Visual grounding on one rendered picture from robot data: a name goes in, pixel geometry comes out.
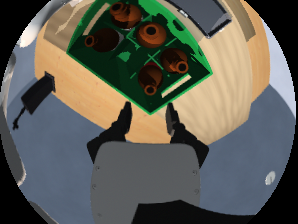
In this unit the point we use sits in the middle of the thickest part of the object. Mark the green bottle crate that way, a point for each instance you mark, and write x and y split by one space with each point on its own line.
118 69

